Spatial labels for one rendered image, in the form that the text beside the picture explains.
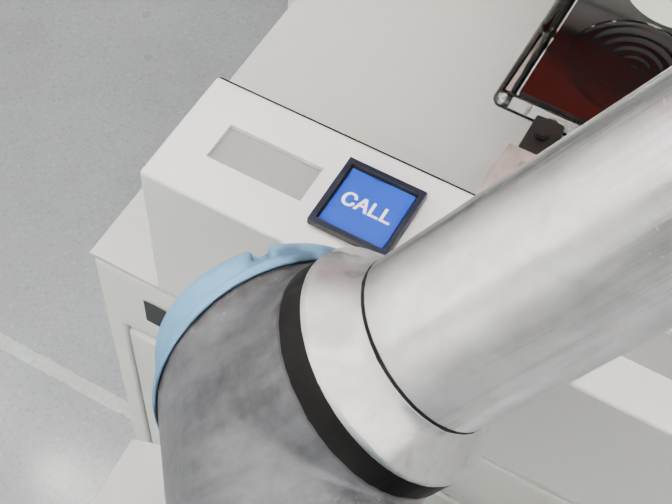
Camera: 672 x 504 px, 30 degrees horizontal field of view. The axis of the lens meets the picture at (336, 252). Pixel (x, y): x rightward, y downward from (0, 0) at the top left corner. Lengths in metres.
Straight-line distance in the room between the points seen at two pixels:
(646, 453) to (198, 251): 0.32
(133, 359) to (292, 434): 0.55
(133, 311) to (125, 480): 0.18
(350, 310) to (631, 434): 0.28
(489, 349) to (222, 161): 0.36
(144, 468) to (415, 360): 0.39
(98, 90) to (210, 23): 0.24
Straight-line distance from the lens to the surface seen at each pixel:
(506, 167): 0.88
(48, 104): 2.12
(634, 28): 1.01
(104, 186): 2.01
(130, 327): 1.03
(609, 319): 0.48
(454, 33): 1.08
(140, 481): 0.85
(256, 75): 1.04
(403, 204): 0.79
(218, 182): 0.80
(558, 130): 0.92
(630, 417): 0.74
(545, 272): 0.47
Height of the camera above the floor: 1.60
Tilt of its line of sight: 57 degrees down
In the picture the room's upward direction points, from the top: 4 degrees clockwise
